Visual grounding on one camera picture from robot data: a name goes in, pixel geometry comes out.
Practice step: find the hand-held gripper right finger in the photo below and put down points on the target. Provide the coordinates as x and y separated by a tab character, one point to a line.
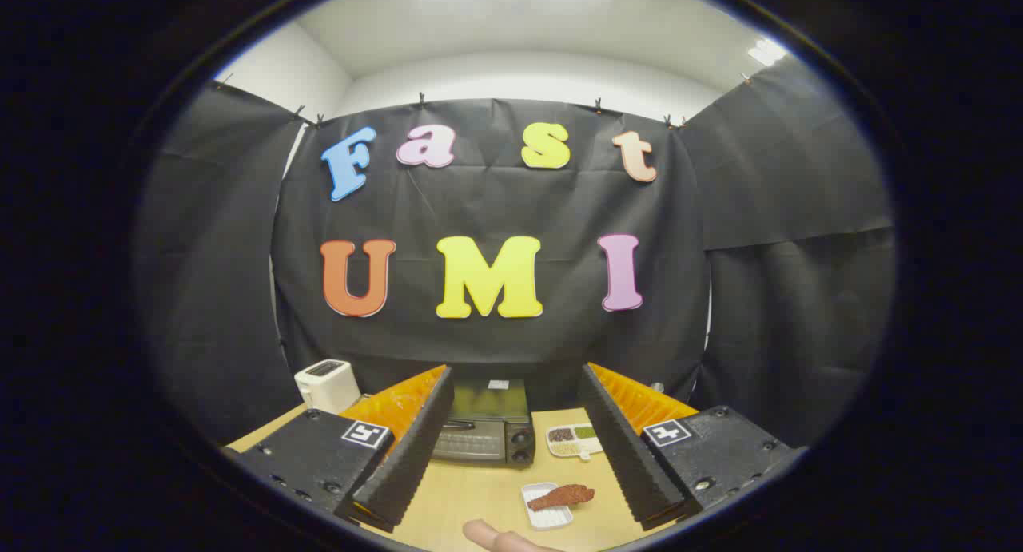
623	448

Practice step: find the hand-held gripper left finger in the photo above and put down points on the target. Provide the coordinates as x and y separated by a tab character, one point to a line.
415	448

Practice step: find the black toaster oven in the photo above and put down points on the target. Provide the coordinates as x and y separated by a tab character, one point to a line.
483	444

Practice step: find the brown steak piece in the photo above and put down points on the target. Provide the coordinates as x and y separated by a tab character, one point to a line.
563	496

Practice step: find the white bread toaster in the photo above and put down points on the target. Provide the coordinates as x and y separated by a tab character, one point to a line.
328	388

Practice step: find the white divided plate with beans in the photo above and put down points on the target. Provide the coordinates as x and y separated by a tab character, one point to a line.
571	440

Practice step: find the white rectangular dish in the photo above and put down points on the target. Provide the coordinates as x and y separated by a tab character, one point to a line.
551	520

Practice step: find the small ceiling light panel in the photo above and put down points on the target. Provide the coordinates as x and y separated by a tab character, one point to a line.
767	52

